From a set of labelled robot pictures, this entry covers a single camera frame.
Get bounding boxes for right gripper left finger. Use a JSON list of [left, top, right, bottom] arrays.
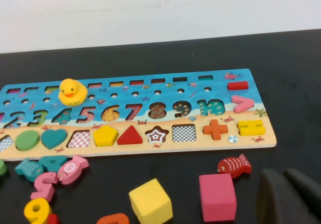
[[255, 168, 321, 224]]

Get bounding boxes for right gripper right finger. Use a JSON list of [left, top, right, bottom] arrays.
[[283, 168, 321, 216]]

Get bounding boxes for yellow wooden pentagon piece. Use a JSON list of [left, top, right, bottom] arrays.
[[93, 125, 119, 147]]

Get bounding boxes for yellow wooden equals piece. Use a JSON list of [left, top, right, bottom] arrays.
[[237, 120, 266, 137]]

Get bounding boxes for orange wooden plus piece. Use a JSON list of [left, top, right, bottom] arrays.
[[202, 120, 229, 141]]

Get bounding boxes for pink wooden greater-than piece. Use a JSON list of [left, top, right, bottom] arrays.
[[230, 95, 255, 114]]

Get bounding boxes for red wooden minus piece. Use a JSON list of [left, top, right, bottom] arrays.
[[227, 81, 249, 91]]

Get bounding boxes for colourful wooden number puzzle board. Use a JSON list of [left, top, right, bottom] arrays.
[[0, 68, 277, 162]]

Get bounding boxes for red wooden triangle piece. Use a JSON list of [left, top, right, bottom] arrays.
[[116, 125, 144, 146]]

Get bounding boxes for orange wooden number piece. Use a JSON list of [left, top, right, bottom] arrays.
[[96, 212, 130, 224]]

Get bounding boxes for teal wooden heart piece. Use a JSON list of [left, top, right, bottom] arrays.
[[41, 128, 68, 150]]

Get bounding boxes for green wooden circle piece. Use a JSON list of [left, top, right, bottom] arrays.
[[15, 130, 41, 151]]

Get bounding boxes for red wooden fish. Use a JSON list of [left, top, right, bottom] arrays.
[[217, 153, 252, 179]]

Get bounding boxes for magenta foam cube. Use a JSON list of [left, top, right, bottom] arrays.
[[199, 173, 238, 222]]

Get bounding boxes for yellow foam cube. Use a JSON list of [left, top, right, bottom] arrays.
[[128, 178, 174, 224]]

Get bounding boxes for pink wooden fish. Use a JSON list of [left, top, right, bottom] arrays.
[[57, 154, 90, 185]]

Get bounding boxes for teal wooden number four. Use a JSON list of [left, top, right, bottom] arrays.
[[38, 155, 68, 173]]

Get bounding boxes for red wooden number seven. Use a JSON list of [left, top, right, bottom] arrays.
[[47, 213, 61, 224]]

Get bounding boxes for yellow wooden number nine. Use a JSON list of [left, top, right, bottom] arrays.
[[24, 198, 53, 224]]

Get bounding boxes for yellow rubber duck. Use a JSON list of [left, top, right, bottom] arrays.
[[58, 78, 88, 106]]

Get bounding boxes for pink wooden number five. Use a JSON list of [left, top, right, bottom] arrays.
[[30, 171, 60, 202]]

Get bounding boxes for teal wooden fish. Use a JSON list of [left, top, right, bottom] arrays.
[[14, 158, 45, 182]]

